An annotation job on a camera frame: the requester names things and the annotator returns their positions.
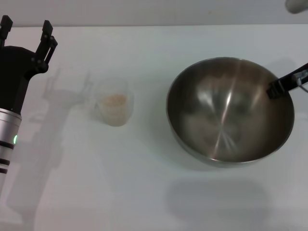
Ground stainless steel bowl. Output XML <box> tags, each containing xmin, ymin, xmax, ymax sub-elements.
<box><xmin>166</xmin><ymin>57</ymin><xmax>295</xmax><ymax>168</ymax></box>

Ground clear plastic measuring cup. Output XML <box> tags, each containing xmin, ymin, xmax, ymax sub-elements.
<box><xmin>92</xmin><ymin>80</ymin><xmax>135</xmax><ymax>127</ymax></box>

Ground white rice grains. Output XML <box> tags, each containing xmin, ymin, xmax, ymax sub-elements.
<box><xmin>101</xmin><ymin>95</ymin><xmax>128</xmax><ymax>126</ymax></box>

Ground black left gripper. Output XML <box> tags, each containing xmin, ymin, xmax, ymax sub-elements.
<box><xmin>0</xmin><ymin>15</ymin><xmax>58</xmax><ymax>118</ymax></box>

